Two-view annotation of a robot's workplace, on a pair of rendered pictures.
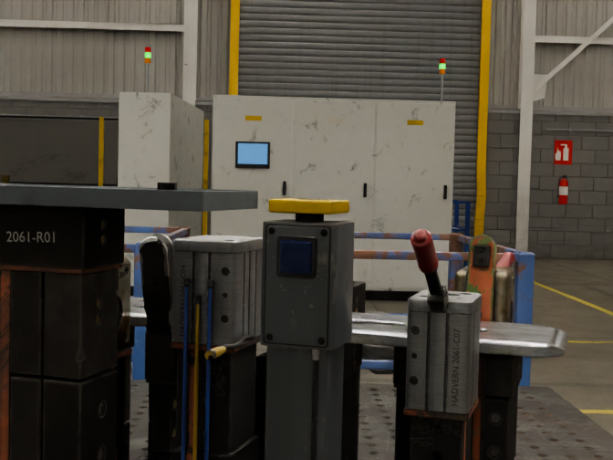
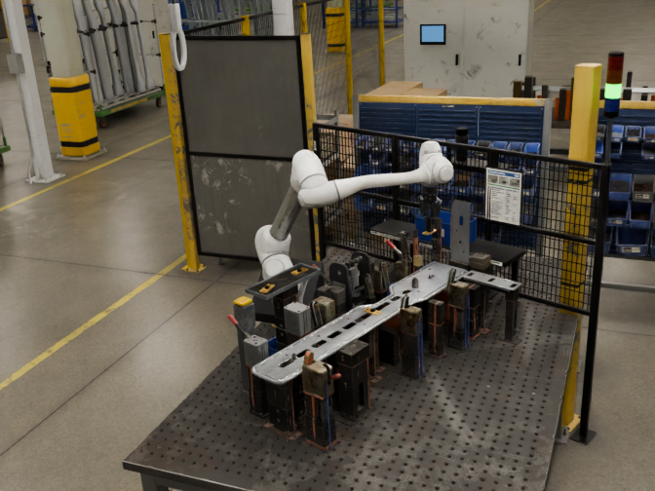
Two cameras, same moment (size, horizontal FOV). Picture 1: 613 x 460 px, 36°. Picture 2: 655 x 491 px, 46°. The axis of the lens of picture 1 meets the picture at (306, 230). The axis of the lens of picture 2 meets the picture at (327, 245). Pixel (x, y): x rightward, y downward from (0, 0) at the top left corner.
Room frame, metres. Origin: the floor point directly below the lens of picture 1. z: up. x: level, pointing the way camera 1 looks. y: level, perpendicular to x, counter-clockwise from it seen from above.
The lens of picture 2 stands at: (2.47, -2.63, 2.60)
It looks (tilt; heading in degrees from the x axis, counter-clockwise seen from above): 22 degrees down; 114
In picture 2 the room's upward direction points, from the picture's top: 3 degrees counter-clockwise
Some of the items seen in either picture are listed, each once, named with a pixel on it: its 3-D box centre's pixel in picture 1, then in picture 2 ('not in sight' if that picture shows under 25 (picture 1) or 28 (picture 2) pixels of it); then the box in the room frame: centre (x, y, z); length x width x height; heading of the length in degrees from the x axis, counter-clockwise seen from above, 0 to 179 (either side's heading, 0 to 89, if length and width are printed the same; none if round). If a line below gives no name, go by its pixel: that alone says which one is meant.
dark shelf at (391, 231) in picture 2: not in sight; (443, 241); (1.41, 1.28, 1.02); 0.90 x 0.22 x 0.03; 162
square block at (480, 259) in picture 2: not in sight; (480, 286); (1.67, 1.03, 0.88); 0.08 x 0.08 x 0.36; 72
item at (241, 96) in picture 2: not in sight; (247, 162); (-0.55, 2.55, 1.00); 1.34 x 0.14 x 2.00; 2
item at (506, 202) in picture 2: not in sight; (503, 196); (1.73, 1.30, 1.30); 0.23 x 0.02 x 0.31; 162
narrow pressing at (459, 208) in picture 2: not in sight; (460, 231); (1.56, 1.05, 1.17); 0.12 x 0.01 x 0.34; 162
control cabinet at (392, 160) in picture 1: (331, 176); not in sight; (9.51, -0.24, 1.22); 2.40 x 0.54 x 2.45; 92
